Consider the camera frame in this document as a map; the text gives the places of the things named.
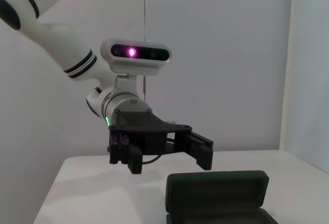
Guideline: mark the green glasses case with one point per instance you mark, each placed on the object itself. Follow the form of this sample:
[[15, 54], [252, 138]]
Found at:
[[216, 190]]

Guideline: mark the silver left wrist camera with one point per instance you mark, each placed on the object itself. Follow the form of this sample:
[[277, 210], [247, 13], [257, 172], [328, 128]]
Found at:
[[136, 54]]

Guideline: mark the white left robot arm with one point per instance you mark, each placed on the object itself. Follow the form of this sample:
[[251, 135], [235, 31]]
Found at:
[[59, 46]]

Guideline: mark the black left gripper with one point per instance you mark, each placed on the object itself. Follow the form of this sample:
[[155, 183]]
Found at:
[[138, 131]]

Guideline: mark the silver camera mount bracket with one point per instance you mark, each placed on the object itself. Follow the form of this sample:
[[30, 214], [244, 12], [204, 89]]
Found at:
[[127, 84]]

